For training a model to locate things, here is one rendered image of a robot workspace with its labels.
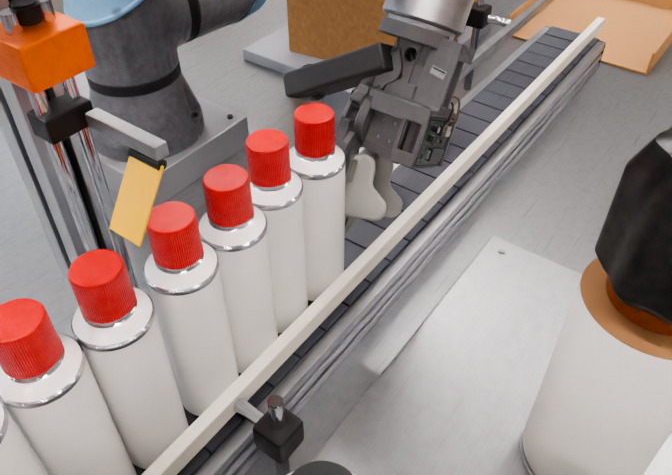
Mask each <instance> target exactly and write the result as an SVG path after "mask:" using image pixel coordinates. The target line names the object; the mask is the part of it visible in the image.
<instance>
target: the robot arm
mask: <svg viewBox="0 0 672 475"><path fill-rule="evenodd" d="M63 2H64V4H63V8H64V13H65V15H66V16H69V17H71V18H74V19H76V20H79V21H81V22H83V24H84V25H85V28H86V31H87V35H88V39H89V42H90V46H91V49H92V53H93V57H94V60H95V66H94V67H93V68H91V69H89V70H86V71H84V72H85V75H86V78H87V82H88V85H89V100H90V101H91V103H92V107H93V109H94V108H99V109H101V110H103V111H105V112H107V113H109V114H111V115H113V116H115V117H117V118H119V119H121V120H123V121H125V122H127V123H130V124H132V125H134V126H136V127H138V128H140V129H142V130H144V131H146V132H148V133H150V134H152V135H154V136H156V137H158V138H160V139H162V140H164V141H166V142H167V146H168V151H169V155H167V156H166V157H164V158H167V157H170V156H173V155H175V154H178V153H180V152H182V151H184V150H185V149H187V148H189V147H190V146H191V145H193V144H194V143H195V142H196V141H197V140H198V139H199V137H200V136H201V134H202V133H203V130H204V118H203V113H202V108H201V105H200V103H199V102H198V100H197V98H196V96H195V95H194V93H193V91H192V89H191V88H190V86H189V84H188V83H187V81H186V79H185V77H184V76H183V74H182V72H181V67H180V62H179V56H178V51H177V48H178V47H179V46H181V45H183V44H185V43H187V42H190V41H192V40H195V39H197V38H199V37H202V36H204V35H206V34H209V33H211V32H213V31H216V30H218V29H220V28H223V27H225V26H227V25H232V24H236V23H239V22H241V21H242V20H244V19H245V18H246V17H247V16H249V15H251V14H253V13H255V12H256V11H258V10H259V9H260V8H261V7H262V6H263V5H264V3H265V2H266V0H63ZM473 2H474V0H385V2H384V5H383V8H382V9H383V10H384V12H385V13H387V14H388V15H387V17H385V16H383V17H382V20H381V23H380V26H379V29H378V31H381V32H383V33H386V34H389V35H392V36H395V37H397V38H396V42H395V45H394V46H392V45H388V44H384V43H381V42H378V43H375V44H372V45H369V46H366V47H363V48H360V49H356V50H353V51H350V52H347V53H344V54H341V55H338V56H335V57H332V58H329V59H326V60H323V61H320V62H317V63H314V64H307V65H304V66H302V67H301V68H299V69H296V70H293V71H290V72H287V73H285V74H284V75H283V82H284V88H285V94H286V96H287V97H290V98H300V99H302V100H306V101H311V102H314V101H318V100H321V99H322V98H324V97H325V96H327V95H330V94H334V93H337V92H341V91H344V90H348V89H351V88H354V87H358V88H357V90H356V91H354V92H353V93H352V95H351V96H350V98H349V101H348V103H347V105H346V107H345V109H344V112H343V115H342V117H341V119H340V124H339V127H338V130H337V133H336V135H335V145H337V146H338V147H339V148H341V149H342V150H343V152H344V153H345V156H346V164H345V235H346V233H347V232H348V230H349V229H350V227H351V226H352V224H353V223H354V221H355V219H356V218H360V219H366V220H373V221H377V220H380V219H381V218H382V217H389V218H392V217H395V216H397V215H398V214H399V213H400V212H401V209H402V205H403V202H402V199H401V198H400V196H399V195H398V194H397V193H396V192H395V191H394V189H393V188H392V187H391V184H390V179H391V176H392V172H393V169H394V164H393V163H396V164H403V165H406V166H408V167H410V168H425V167H435V166H440V167H441V166H442V163H443V160H444V157H445V155H446V152H447V149H448V146H449V143H450V141H451V138H452V135H453V132H454V130H455V127H456V124H457V121H458V119H459V116H460V115H459V112H460V99H459V98H457V97H455V96H453V94H454V92H455V89H456V86H457V83H458V80H459V78H460V75H461V72H462V69H463V66H464V63H467V64H470V65H471V63H472V61H473V58H474V55H475V52H476V50H475V49H473V48H470V47H466V45H464V44H461V43H458V40H455V39H454V36H459V35H461V34H463V31H464V28H465V25H466V22H467V19H468V17H469V14H470V11H471V8H472V5H473ZM452 97H453V98H456V99H457V100H458V110H457V114H456V113H454V111H455V109H454V104H453V103H452V102H451V100H452ZM450 103H451V105H452V109H451V108H449V106H450ZM90 129H91V132H92V135H93V139H94V142H95V145H96V148H97V152H98V153H99V154H101V155H102V156H104V157H106V158H109V159H112V160H115V161H120V162H128V158H129V154H128V150H129V148H130V147H128V146H126V145H124V144H123V143H121V142H119V141H117V140H115V139H113V138H111V137H109V136H107V135H105V134H103V133H101V132H99V131H97V130H95V129H93V128H91V127H90ZM361 147H364V148H366V149H363V150H362V151H361V152H360V153H359V150H360V148H361ZM164 158H162V159H164Z"/></svg>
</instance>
